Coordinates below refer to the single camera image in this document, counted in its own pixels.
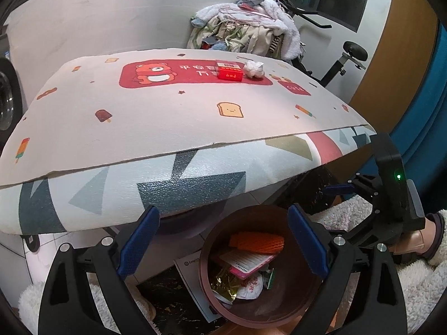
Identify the white paper booklet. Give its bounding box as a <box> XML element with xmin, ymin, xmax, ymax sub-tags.
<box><xmin>173</xmin><ymin>249</ymin><xmax>219</xmax><ymax>323</ymax></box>

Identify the black exercise bike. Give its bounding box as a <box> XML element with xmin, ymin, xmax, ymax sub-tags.
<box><xmin>270</xmin><ymin>0</ymin><xmax>369</xmax><ymax>88</ymax></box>

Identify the beige slipper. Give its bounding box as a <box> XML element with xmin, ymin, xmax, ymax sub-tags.
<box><xmin>126</xmin><ymin>281</ymin><xmax>156</xmax><ymax>320</ymax></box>

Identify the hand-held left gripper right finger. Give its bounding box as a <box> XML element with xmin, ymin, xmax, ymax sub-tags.
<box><xmin>286</xmin><ymin>204</ymin><xmax>407</xmax><ymax>335</ymax></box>

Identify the red box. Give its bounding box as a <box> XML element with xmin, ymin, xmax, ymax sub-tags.
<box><xmin>217</xmin><ymin>60</ymin><xmax>244</xmax><ymax>82</ymax></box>

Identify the brown wooden door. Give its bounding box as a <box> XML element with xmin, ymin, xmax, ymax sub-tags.
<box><xmin>349</xmin><ymin>0</ymin><xmax>439</xmax><ymax>137</ymax></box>

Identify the crumpled white tissue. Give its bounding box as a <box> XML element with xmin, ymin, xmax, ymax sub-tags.
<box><xmin>242</xmin><ymin>59</ymin><xmax>266</xmax><ymax>79</ymax></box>

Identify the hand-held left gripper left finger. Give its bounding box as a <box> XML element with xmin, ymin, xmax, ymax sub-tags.
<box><xmin>38</xmin><ymin>205</ymin><xmax>161</xmax><ymax>335</ymax></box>

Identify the cartoon printed table mat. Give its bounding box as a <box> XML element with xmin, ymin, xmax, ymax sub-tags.
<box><xmin>0</xmin><ymin>47</ymin><xmax>369</xmax><ymax>189</ymax></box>

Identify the white fuzzy clothing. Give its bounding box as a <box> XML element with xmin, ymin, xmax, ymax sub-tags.
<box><xmin>17</xmin><ymin>195</ymin><xmax>447</xmax><ymax>335</ymax></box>

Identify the person's right hand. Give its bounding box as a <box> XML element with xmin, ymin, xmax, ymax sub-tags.
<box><xmin>388</xmin><ymin>216</ymin><xmax>440</xmax><ymax>256</ymax></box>

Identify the dark window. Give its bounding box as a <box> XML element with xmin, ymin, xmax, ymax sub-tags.
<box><xmin>223</xmin><ymin>0</ymin><xmax>372</xmax><ymax>34</ymax></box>

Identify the orange foam net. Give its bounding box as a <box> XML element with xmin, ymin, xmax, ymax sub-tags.
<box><xmin>229</xmin><ymin>231</ymin><xmax>285</xmax><ymax>255</ymax></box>

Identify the blue curtain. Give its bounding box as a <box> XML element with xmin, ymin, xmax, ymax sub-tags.
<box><xmin>389</xmin><ymin>24</ymin><xmax>447</xmax><ymax>217</ymax></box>

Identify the gold foil wrapper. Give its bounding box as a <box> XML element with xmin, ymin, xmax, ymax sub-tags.
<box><xmin>209</xmin><ymin>267</ymin><xmax>241</xmax><ymax>302</ymax></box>

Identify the pile of clothes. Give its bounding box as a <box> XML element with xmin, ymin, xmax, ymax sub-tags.
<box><xmin>187</xmin><ymin>0</ymin><xmax>303</xmax><ymax>61</ymax></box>

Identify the brown trash bin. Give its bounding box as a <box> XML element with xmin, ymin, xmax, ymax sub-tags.
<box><xmin>199</xmin><ymin>205</ymin><xmax>332</xmax><ymax>329</ymax></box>

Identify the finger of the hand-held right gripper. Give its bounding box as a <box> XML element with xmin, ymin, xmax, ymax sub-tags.
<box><xmin>321</xmin><ymin>180</ymin><xmax>364</xmax><ymax>198</ymax></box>
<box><xmin>328</xmin><ymin>213</ymin><xmax>378</xmax><ymax>241</ymax></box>

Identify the pink packet with white label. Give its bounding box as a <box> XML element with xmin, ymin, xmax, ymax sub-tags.
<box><xmin>218</xmin><ymin>248</ymin><xmax>276</xmax><ymax>280</ymax></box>

